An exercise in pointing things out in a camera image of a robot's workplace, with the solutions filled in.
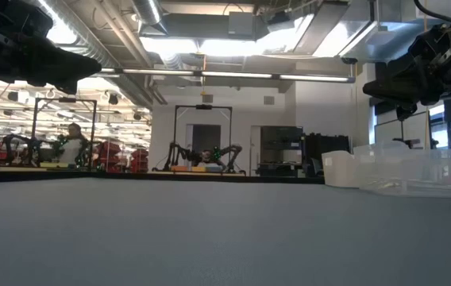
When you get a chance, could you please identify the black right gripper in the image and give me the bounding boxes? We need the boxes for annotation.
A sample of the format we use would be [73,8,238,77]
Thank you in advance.
[363,23,451,120]

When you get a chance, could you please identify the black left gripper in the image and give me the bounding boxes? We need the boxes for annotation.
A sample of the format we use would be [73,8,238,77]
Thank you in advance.
[0,0,102,95]

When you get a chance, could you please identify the black stand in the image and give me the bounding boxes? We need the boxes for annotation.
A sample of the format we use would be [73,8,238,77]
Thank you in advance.
[391,114,423,150]

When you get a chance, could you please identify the person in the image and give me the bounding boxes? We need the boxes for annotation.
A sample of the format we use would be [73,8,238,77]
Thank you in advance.
[59,122,87,164]

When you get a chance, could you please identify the clear plastic bin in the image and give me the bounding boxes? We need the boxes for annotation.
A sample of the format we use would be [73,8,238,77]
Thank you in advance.
[353,140,451,199]

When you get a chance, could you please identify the black equipment cabinet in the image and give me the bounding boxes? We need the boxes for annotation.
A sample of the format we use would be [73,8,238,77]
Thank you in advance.
[303,133,351,178]

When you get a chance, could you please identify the red storage shelves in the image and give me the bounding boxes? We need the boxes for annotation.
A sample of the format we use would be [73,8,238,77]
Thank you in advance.
[94,141,150,173]

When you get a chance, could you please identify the white plastic bin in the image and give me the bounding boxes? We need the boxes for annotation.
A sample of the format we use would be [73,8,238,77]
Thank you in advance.
[321,149,362,189]

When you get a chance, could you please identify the black computer monitor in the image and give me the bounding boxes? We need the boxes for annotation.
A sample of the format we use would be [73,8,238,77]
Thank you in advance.
[260,126,304,152]

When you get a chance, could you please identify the long ceiling light strip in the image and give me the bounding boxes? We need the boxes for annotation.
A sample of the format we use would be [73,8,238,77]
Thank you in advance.
[100,67,357,83]

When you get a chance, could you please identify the grey ceiling unit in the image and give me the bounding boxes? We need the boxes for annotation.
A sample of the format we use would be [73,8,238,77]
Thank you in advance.
[226,10,269,41]

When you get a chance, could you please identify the black background station frame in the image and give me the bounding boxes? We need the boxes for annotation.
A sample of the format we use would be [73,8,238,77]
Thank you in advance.
[29,97,98,170]
[172,104,233,168]

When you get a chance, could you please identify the silver ventilation duct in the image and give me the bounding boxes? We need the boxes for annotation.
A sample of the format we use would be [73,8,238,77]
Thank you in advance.
[131,0,164,25]

